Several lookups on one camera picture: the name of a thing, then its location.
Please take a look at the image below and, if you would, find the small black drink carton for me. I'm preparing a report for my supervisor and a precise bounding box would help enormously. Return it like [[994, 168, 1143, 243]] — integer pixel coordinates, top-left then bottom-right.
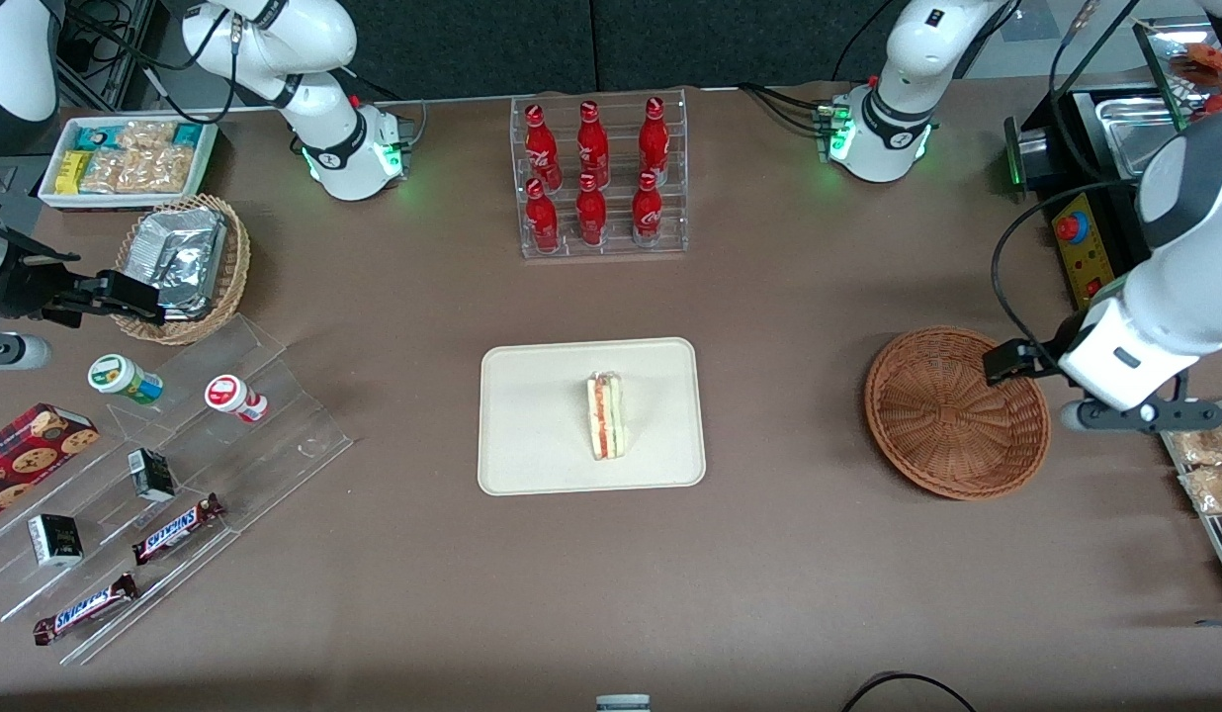
[[127, 447, 177, 503], [28, 513, 84, 568]]

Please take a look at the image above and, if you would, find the clear cracker packet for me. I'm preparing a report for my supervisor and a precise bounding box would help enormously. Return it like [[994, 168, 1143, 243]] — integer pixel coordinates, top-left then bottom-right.
[[119, 148, 195, 194], [80, 150, 128, 194], [117, 121, 177, 151]]

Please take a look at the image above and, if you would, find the grey snack tray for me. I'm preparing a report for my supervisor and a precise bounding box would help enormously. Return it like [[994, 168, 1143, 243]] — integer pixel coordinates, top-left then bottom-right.
[[1160, 396, 1222, 604]]

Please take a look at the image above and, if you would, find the black looped cable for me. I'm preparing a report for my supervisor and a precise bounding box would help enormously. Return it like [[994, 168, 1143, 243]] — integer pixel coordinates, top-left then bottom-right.
[[843, 672, 978, 712]]

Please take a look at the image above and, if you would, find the orange snack bag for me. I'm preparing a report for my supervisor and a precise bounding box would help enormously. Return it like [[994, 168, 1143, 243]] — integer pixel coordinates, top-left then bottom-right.
[[1179, 40, 1222, 95]]

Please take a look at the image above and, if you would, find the clear acrylic stepped display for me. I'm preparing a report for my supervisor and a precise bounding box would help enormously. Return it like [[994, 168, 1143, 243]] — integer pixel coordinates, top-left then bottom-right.
[[0, 314, 355, 667]]

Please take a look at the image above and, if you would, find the steel pan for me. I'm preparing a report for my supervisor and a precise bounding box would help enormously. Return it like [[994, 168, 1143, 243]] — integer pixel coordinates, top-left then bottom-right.
[[1095, 94, 1190, 179]]

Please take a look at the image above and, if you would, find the black equipment rack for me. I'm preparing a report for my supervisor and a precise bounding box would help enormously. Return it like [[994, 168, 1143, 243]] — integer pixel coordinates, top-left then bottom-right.
[[57, 0, 162, 110]]

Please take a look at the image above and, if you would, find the triangle sandwich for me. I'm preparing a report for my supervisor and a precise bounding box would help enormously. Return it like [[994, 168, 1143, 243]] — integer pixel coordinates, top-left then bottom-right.
[[585, 371, 627, 462]]

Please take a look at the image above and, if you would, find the red cola bottle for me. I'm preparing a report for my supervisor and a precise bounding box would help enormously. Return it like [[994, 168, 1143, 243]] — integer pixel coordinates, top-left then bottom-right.
[[525, 104, 563, 191], [524, 178, 561, 253], [639, 96, 671, 185], [575, 173, 608, 248], [577, 101, 612, 189], [632, 170, 663, 246]]

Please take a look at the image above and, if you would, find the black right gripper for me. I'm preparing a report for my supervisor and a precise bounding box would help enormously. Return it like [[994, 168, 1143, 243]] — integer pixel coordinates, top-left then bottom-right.
[[0, 225, 168, 328]]

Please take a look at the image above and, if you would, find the cream plastic tray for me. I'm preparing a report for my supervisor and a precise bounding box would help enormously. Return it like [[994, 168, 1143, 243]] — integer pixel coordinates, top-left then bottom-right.
[[478, 337, 707, 496]]

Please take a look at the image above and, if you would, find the white rectangular snack bin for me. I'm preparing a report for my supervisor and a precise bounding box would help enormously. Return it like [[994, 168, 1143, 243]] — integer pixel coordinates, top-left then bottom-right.
[[38, 116, 219, 211]]

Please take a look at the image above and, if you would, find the clear acrylic bottle rack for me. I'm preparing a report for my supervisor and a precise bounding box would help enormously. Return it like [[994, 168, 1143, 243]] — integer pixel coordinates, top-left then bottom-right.
[[510, 89, 689, 260]]

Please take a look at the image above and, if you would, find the light tan wicker basket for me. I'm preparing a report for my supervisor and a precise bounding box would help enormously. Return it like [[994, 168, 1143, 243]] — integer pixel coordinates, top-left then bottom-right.
[[110, 194, 252, 346]]

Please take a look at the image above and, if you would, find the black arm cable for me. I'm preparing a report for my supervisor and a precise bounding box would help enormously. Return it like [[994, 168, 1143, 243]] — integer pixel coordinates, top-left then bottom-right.
[[989, 178, 1146, 367]]

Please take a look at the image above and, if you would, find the clear bag of crackers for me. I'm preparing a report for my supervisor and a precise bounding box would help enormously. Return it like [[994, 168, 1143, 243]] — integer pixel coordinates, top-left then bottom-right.
[[1179, 463, 1222, 515], [1170, 420, 1222, 466]]

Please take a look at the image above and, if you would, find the black appliance with yellow panel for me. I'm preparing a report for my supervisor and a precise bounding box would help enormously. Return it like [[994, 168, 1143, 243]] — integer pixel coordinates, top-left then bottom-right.
[[1004, 84, 1195, 312]]

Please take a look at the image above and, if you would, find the dark partition panel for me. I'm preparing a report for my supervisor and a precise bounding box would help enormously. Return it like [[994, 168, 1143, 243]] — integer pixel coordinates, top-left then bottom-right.
[[344, 0, 594, 100], [593, 0, 899, 92]]

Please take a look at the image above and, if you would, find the red plaid cookie box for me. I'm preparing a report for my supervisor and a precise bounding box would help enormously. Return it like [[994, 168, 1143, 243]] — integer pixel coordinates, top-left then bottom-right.
[[0, 402, 101, 527]]

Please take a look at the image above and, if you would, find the brown wicker basket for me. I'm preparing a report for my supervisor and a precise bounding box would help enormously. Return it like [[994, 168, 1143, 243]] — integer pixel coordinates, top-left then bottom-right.
[[864, 326, 1052, 501]]

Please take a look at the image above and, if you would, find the silver foil packet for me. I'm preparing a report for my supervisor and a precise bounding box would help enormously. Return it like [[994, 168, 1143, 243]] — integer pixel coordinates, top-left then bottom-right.
[[127, 206, 228, 290], [156, 267, 226, 322]]

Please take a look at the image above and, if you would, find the yellow snack packet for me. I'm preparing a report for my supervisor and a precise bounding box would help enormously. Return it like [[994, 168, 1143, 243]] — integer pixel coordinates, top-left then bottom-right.
[[55, 150, 93, 196]]

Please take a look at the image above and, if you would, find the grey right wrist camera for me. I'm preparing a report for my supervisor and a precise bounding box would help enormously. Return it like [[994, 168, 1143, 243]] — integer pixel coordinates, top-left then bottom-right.
[[0, 334, 54, 370]]

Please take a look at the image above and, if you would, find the red lid yogurt cup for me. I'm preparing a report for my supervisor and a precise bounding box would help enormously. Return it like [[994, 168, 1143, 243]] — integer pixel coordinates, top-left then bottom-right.
[[205, 374, 270, 424]]

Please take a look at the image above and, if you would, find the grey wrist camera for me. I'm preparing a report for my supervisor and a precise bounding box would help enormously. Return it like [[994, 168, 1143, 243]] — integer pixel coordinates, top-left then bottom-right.
[[1061, 396, 1222, 434], [0, 334, 54, 370]]

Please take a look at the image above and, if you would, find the green lid yogurt cup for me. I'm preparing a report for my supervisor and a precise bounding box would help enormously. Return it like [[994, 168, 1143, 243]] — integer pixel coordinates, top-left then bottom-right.
[[87, 354, 165, 406]]

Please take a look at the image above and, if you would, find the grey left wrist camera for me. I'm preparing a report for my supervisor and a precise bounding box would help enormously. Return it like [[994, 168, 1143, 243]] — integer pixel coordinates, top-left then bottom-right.
[[1061, 396, 1222, 434]]

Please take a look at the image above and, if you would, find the snickers chocolate bar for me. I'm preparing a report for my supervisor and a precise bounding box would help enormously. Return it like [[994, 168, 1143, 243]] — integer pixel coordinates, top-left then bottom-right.
[[33, 573, 139, 647], [131, 492, 226, 566]]

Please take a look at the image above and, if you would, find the black base cable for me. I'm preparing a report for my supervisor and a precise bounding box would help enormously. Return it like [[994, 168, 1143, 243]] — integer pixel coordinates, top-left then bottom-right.
[[349, 69, 429, 149], [740, 84, 839, 134]]

